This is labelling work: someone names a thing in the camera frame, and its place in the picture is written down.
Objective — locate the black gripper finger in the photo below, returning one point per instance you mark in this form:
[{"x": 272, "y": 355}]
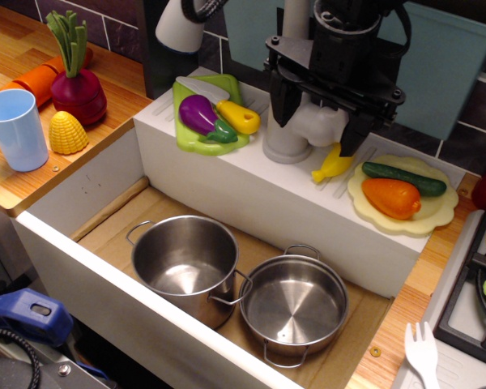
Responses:
[
  {"x": 355, "y": 133},
  {"x": 285, "y": 98}
]

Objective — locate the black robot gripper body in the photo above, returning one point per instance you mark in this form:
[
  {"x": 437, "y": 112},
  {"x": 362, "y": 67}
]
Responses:
[{"x": 345, "y": 64}]

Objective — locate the grey toy faucet with lever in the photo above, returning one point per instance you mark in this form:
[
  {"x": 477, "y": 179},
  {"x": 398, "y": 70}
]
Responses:
[{"x": 311, "y": 124}]

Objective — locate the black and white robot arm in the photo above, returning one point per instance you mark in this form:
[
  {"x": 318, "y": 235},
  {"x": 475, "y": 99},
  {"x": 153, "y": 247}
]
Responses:
[{"x": 180, "y": 29}]

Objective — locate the yellow toy banana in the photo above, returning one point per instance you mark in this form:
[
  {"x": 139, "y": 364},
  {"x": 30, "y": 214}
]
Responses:
[{"x": 333, "y": 165}]

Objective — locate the orange toy carrot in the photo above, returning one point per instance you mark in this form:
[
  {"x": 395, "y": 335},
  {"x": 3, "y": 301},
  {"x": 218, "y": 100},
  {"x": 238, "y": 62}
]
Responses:
[{"x": 396, "y": 199}]

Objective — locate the purple toy eggplant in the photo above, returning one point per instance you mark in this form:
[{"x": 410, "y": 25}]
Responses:
[{"x": 197, "y": 113}]

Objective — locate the green toy cucumber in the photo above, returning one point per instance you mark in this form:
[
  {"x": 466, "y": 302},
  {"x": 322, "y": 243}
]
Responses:
[{"x": 428, "y": 187}]

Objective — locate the teal plastic bin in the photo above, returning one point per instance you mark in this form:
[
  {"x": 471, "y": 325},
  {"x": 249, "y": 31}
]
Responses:
[{"x": 437, "y": 74}]

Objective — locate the green plastic cutting board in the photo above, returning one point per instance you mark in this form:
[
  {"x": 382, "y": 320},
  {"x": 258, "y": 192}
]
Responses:
[{"x": 191, "y": 141}]

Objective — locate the cream scalloped plate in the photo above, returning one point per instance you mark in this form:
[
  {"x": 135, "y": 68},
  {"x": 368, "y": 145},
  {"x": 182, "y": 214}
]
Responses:
[{"x": 434, "y": 212}]

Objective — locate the black stove grate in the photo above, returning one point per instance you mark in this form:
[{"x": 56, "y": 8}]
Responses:
[{"x": 462, "y": 321}]

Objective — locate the shallow stainless steel pot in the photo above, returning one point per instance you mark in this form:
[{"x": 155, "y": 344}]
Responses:
[{"x": 294, "y": 305}]

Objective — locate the tall stainless steel pot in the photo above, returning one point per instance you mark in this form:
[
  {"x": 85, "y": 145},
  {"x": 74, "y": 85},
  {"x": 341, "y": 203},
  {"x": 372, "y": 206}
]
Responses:
[{"x": 192, "y": 262}]

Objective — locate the red toy beetroot with leaves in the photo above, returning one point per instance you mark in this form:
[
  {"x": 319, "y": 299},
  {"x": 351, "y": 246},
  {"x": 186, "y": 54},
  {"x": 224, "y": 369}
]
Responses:
[{"x": 71, "y": 37}]

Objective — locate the yellow toy corn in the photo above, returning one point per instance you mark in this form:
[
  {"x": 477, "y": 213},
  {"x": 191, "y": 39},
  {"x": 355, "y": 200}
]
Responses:
[{"x": 66, "y": 134}]

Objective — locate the white plastic fork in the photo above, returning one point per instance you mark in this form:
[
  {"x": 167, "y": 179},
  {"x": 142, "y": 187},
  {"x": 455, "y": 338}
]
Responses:
[{"x": 421, "y": 352}]

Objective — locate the cardboard sink liner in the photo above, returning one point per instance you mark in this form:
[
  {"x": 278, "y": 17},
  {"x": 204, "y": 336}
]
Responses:
[{"x": 111, "y": 232}]

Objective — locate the orange toy carrot cylinder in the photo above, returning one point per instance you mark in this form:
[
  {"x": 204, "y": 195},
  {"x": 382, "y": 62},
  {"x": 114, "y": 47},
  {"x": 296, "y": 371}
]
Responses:
[{"x": 50, "y": 80}]

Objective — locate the light blue plastic cup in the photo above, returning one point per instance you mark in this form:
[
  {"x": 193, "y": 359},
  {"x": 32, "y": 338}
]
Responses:
[{"x": 22, "y": 140}]

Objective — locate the white toy sink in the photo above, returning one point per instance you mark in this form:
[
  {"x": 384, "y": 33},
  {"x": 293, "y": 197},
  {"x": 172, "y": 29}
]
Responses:
[{"x": 273, "y": 205}]

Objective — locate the blue clamp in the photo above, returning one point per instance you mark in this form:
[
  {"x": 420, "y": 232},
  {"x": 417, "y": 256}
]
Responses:
[{"x": 35, "y": 316}]

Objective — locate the white toy knife yellow handle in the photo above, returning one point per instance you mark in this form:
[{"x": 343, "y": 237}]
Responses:
[{"x": 240, "y": 118}]

